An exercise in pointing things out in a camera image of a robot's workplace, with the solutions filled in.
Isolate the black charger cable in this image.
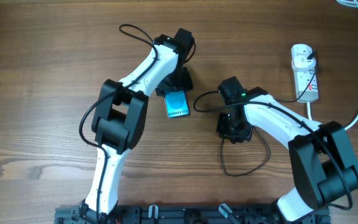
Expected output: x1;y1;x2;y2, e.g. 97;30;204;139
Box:
219;49;319;177

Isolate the white charger plug adapter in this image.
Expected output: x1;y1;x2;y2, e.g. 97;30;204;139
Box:
291;55;316;72

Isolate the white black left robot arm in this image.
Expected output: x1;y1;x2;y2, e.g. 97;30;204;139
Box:
79;29;196;223

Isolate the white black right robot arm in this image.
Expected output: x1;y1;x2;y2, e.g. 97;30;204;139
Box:
217;77;358;223

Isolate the white power strip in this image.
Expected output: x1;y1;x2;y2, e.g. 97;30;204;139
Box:
291;44;319;103

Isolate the blue screen Galaxy smartphone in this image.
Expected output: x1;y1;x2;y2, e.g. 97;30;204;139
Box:
165;91;190;118

